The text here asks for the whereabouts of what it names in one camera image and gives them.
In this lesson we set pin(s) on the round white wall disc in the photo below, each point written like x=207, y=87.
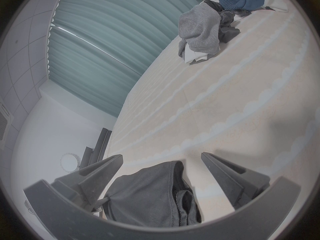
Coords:
x=69, y=162

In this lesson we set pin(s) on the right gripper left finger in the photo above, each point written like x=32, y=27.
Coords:
x=98, y=181

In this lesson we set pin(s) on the black T-shirt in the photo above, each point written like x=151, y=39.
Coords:
x=145, y=196

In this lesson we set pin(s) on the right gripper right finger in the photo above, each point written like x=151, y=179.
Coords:
x=226, y=181

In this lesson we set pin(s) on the bed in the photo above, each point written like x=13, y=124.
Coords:
x=225, y=96

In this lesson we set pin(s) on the pile of clothes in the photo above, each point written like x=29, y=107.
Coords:
x=200, y=31

